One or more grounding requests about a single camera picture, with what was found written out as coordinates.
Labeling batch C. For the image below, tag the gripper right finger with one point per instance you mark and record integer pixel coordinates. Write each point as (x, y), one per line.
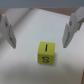
(71, 28)

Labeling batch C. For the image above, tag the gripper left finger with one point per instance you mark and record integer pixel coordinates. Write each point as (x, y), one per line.
(7, 32)

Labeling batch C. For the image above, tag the yellow block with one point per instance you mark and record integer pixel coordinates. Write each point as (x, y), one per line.
(46, 53)

